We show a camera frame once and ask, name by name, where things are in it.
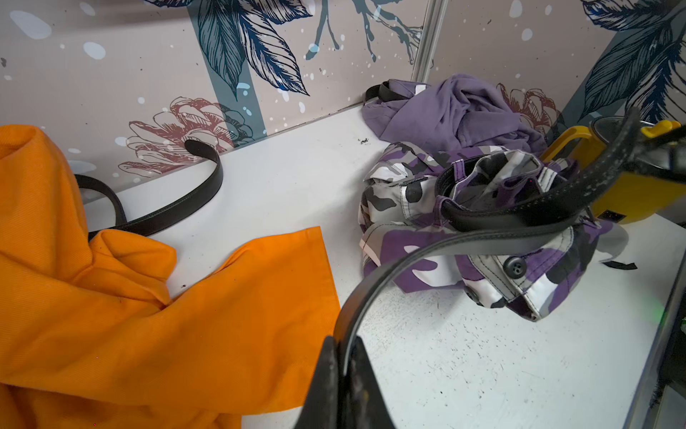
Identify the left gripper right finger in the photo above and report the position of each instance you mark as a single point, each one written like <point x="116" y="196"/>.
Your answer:
<point x="363" y="404"/>

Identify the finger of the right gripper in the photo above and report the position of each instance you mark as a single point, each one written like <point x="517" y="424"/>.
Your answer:
<point x="661" y="157"/>

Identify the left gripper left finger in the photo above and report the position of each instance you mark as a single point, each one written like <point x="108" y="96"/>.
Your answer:
<point x="321" y="408"/>

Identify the purple camouflage trousers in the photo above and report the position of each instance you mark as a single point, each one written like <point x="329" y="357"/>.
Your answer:
<point x="401" y="211"/>

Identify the plain purple garment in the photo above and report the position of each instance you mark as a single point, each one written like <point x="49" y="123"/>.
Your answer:
<point x="461" y="112"/>

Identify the orange trousers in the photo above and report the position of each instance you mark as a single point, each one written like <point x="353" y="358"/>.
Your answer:
<point x="92" y="338"/>

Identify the yellow object beside spool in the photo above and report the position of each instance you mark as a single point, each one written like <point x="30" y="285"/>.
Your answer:
<point x="633" y="197"/>

